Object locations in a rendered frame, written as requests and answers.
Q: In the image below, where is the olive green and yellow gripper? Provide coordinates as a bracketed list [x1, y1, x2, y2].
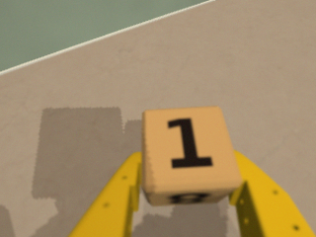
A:
[68, 150, 316, 237]

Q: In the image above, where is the tan wooden number cube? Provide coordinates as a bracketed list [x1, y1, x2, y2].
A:
[141, 106, 243, 206]

